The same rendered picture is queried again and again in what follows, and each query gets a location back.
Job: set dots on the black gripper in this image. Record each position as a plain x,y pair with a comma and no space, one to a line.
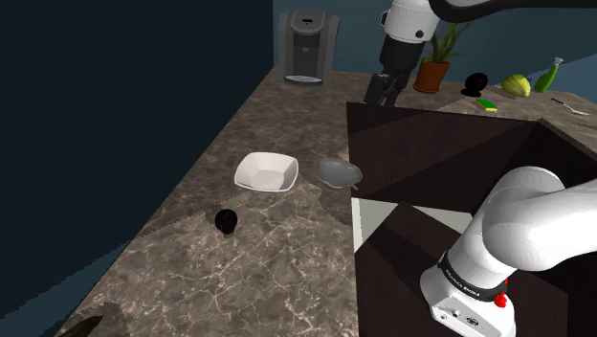
400,55

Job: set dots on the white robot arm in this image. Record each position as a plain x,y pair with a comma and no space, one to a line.
517,219

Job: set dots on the potted plant in terracotta pot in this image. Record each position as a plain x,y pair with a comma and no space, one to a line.
431,74

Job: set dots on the dark maroon robot stand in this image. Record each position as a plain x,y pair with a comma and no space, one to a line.
420,140

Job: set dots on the grey coffee machine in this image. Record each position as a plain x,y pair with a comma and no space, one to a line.
308,42

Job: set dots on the grey bowl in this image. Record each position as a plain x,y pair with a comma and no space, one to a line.
338,172

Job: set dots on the black round webcam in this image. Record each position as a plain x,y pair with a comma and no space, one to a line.
476,83

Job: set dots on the green and yellow sponge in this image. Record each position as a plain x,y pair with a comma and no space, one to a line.
487,105

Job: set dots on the yellow-green squash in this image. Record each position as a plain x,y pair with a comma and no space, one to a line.
516,86

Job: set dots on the white square bowl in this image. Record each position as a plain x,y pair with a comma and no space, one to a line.
267,172

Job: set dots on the green spray bottle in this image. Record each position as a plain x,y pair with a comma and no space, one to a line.
546,78

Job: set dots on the silver knife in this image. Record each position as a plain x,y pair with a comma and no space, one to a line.
570,107

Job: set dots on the black round object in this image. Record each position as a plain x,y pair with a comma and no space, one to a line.
226,220

